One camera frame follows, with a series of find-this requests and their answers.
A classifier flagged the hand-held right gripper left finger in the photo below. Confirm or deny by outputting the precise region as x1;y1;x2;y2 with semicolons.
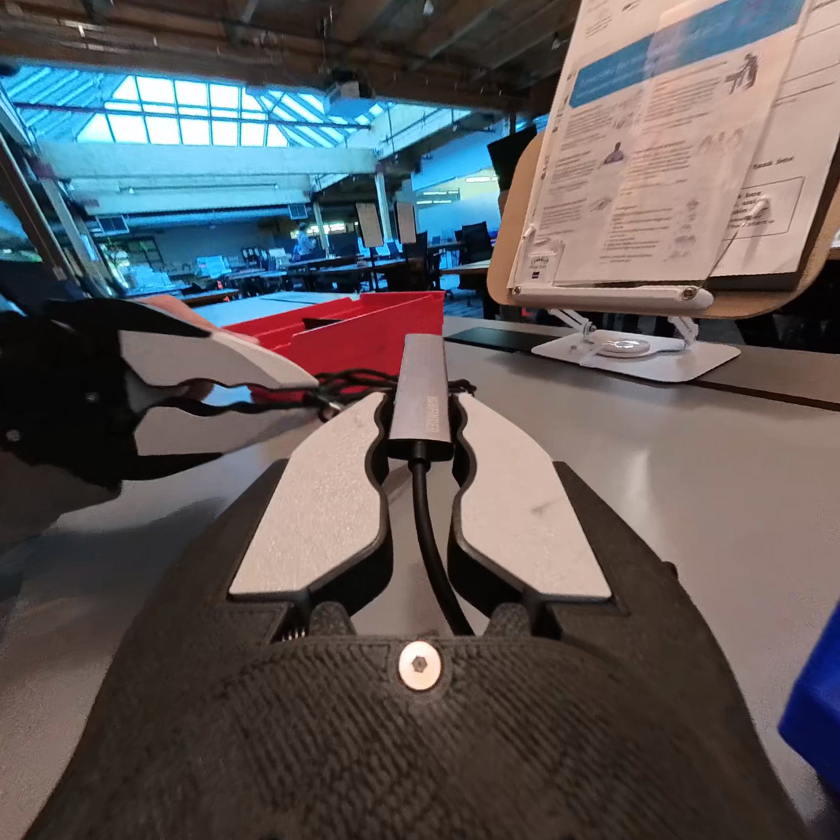
226;392;395;608

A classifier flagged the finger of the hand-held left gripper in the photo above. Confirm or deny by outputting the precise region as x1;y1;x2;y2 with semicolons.
118;330;321;395
133;402;337;458

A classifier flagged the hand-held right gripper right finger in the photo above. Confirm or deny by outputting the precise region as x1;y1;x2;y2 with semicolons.
448;392;613;608

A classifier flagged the black cable bundle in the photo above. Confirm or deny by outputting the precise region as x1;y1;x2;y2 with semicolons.
249;369;476;422

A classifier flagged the grey usb hub with cable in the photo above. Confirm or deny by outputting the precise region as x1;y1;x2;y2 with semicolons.
386;332;475;637

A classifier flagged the red plastic bin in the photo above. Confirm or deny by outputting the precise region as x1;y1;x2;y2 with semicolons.
222;290;447;403

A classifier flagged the grey desk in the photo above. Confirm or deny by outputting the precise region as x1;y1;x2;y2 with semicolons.
0;317;840;840

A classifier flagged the grey table with wooden edge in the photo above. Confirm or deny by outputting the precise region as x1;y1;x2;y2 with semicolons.
190;292;368;329

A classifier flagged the wooden book stand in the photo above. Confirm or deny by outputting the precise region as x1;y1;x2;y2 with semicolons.
487;0;840;383

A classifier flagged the glass skylight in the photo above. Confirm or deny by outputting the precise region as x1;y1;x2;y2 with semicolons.
0;66;388;148

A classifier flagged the black office chair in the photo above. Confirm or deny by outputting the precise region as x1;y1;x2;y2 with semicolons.
459;222;493;265

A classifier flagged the dark grey backing board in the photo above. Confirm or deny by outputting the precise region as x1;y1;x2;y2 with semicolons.
705;0;840;293

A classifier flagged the black monitor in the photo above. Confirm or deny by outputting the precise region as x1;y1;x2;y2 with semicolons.
487;123;540;193

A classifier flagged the blue plastic bin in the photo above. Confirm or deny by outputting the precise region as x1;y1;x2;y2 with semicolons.
777;604;840;788

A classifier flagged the white instruction sheet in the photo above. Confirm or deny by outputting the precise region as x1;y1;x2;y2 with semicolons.
712;0;840;277

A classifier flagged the black desk cable flap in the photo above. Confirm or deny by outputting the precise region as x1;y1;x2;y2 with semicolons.
445;326;572;355

